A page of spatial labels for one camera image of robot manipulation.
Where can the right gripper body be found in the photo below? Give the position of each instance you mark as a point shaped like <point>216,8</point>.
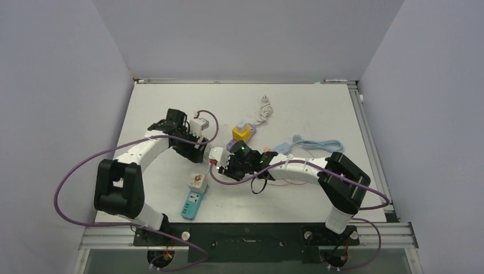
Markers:
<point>236,169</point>

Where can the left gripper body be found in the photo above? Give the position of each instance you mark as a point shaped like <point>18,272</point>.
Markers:
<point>187,150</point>

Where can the white cube socket adapter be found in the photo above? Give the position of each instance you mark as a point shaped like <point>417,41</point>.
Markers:
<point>197,183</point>

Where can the yellow cube socket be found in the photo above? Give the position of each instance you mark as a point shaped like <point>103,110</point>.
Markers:
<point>245,134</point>

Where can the purple power strip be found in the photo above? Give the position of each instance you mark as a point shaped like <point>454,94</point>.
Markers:
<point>232,142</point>

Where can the small white wall charger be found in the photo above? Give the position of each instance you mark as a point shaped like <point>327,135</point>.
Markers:
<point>241,125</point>

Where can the light blue power strip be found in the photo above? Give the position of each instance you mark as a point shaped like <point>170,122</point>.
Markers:
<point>282,148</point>

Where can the teal power strip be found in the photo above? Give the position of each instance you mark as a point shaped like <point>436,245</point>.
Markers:
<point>191,205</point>

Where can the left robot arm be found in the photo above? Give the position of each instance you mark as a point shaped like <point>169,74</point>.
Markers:
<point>119,188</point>

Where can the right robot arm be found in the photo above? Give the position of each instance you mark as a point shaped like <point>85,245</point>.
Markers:
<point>344,183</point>

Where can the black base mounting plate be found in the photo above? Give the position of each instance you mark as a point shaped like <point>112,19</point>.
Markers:
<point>264,242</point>

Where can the aluminium right frame rail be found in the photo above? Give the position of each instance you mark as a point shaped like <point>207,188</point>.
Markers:
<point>375,163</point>

